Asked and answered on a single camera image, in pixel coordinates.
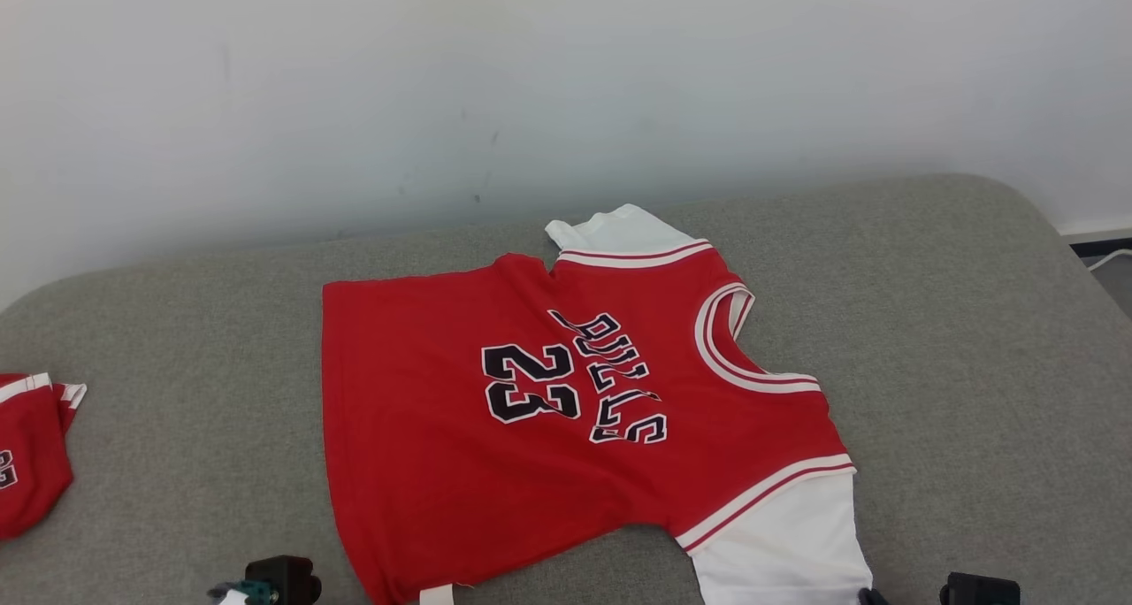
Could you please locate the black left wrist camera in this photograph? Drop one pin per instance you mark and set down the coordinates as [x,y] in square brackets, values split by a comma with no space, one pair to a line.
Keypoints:
[287,580]

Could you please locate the red white-striped Bulls shorts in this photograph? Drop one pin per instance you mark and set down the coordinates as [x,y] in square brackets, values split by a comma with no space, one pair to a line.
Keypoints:
[35,463]

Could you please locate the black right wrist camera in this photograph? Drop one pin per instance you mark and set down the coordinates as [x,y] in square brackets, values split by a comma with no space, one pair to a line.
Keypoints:
[977,590]

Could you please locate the red Bulls 23 jersey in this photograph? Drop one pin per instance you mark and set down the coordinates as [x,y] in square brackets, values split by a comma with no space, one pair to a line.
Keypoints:
[424,428]

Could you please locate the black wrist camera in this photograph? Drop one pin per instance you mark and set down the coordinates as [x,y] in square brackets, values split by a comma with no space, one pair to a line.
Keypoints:
[977,590]
[287,580]

